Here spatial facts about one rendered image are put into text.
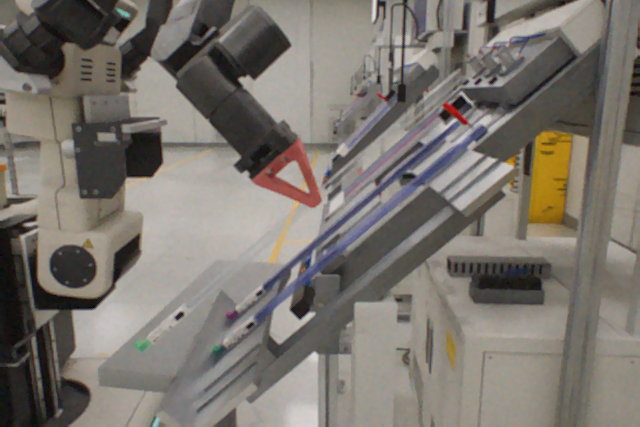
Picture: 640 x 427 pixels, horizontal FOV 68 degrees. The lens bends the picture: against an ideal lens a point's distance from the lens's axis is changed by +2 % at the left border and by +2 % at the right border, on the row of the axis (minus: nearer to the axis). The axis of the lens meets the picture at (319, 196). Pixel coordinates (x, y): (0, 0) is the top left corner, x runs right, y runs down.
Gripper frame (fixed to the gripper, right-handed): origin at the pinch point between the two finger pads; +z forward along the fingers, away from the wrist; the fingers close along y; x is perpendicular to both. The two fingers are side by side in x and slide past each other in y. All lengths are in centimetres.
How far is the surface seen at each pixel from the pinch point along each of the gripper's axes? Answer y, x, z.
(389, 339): 7.9, 7.1, 24.1
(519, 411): 35, 4, 69
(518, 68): 41, -40, 14
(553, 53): 39, -46, 16
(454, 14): 177, -78, 8
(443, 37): 175, -68, 12
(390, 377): 7.9, 10.9, 28.8
